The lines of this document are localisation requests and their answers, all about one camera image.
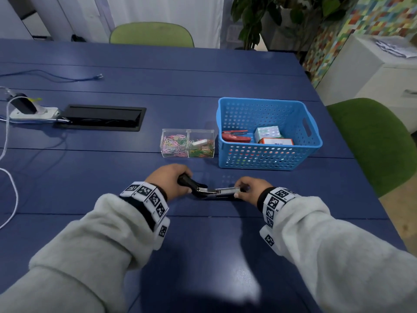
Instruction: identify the blue network cable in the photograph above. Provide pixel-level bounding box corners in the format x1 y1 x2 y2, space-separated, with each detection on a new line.
0 70 104 83

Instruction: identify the white marker wrist band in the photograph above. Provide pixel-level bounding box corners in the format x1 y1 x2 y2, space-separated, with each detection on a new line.
259 187 300 247
119 181 171 251

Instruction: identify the white power strip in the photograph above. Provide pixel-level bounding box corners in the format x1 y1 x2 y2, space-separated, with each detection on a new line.
9 107 60 120

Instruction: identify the dark green fuzzy chair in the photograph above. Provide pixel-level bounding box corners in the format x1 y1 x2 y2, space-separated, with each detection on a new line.
326 98 417 198

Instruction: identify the person's left forearm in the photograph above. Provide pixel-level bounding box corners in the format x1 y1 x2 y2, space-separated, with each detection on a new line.
0 193 154 313

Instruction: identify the orange white small box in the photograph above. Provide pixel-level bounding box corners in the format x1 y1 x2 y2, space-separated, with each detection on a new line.
259 138 294 146

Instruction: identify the person's right hand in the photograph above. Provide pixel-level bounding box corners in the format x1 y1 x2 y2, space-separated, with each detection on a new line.
233 177 274 209

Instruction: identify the red stapler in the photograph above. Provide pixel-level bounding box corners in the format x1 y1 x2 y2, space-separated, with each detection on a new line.
222 130 252 143

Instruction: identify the green potted plant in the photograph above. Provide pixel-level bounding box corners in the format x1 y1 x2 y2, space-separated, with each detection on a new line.
231 0 351 51

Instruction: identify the black table cable hatch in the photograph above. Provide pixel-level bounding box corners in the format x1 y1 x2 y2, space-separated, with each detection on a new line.
54 104 147 132

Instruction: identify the blue perforated plastic basket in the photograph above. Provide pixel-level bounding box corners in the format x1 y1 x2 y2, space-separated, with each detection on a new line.
216 97 323 171

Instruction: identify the person's right forearm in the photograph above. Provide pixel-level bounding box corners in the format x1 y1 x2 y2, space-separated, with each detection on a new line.
273 196 417 313

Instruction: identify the black metal stapler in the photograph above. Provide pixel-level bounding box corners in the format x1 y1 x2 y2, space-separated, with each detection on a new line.
177 173 245 201

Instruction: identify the clear plastic box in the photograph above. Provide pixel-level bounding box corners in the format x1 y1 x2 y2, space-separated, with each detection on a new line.
160 128 189 158
187 129 215 159

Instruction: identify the person's left hand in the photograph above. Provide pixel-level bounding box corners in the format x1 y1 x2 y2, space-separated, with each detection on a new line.
145 164 193 203

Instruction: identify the black power adapter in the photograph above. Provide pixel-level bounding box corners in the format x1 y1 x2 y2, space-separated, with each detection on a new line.
7 93 38 115

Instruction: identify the pile of pastel paper clips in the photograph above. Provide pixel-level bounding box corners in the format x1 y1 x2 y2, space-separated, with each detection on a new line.
162 135 188 157

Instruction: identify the white curtain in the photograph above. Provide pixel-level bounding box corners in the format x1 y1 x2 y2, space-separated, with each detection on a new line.
55 0 228 49

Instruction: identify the stack of white papers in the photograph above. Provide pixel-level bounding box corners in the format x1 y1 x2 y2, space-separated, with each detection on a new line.
372 36 417 59

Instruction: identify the pile of green orange paper clips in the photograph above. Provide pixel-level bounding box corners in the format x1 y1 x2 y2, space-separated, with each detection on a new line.
189 144 214 158

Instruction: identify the white cabinet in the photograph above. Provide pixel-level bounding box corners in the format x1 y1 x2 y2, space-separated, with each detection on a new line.
315 34 417 133

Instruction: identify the light green chair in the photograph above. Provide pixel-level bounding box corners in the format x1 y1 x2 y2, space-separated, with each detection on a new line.
109 22 195 48

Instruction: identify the white cable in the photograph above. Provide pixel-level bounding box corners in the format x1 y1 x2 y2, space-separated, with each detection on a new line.
0 86 20 230

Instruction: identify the white green small box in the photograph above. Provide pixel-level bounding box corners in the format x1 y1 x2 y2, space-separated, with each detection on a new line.
254 126 283 143

